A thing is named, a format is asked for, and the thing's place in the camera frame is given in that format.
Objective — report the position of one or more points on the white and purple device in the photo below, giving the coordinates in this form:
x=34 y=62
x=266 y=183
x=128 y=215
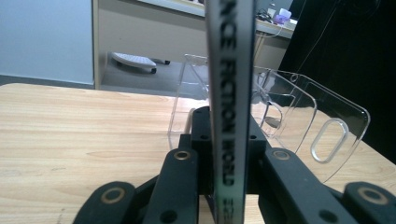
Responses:
x=283 y=16

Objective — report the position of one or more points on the black curtain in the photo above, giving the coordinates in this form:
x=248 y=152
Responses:
x=348 y=62

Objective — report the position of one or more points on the office chair base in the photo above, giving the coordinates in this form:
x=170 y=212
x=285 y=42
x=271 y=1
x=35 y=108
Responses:
x=134 y=60

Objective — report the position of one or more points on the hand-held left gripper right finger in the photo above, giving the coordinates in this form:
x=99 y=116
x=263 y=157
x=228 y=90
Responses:
x=257 y=161

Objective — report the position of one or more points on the white panel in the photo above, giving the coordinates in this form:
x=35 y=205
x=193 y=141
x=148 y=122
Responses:
x=46 y=40

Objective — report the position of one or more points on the clear acrylic divided rack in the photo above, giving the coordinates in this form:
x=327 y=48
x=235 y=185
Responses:
x=311 y=124

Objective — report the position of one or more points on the dark illustrated magazine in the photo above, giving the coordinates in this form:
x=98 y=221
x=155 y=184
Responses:
x=230 y=93

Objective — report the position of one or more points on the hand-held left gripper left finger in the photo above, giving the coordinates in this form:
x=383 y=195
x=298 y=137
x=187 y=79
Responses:
x=200 y=149

